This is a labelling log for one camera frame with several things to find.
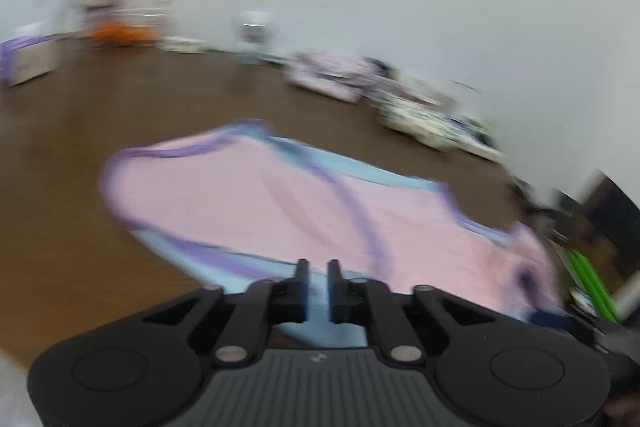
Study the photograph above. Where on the pink blue garment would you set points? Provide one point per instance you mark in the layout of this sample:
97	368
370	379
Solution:
238	204

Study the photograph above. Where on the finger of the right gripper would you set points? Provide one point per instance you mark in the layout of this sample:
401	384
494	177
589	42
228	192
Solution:
551	320

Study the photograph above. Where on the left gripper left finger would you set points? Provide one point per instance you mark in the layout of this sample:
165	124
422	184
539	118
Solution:
146	369

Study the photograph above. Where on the white round robot toy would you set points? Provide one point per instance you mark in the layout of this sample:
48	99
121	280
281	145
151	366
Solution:
252	31

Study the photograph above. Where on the purple tissue box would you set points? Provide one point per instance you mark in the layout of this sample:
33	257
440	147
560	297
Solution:
26	58

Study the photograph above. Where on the pink floral folded garment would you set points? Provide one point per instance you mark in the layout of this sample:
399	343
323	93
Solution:
344	77

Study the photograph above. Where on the clear box of oranges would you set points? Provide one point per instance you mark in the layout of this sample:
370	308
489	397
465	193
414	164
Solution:
127	27

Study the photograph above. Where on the green plastic object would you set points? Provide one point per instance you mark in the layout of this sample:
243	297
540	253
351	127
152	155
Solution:
601	299

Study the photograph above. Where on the white small power strip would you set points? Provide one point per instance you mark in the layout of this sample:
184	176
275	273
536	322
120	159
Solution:
182	45

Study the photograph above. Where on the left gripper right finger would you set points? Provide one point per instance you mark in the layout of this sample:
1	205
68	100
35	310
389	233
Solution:
483	366

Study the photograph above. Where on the cream teal floral garment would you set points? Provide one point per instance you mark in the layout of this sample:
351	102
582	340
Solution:
425	126

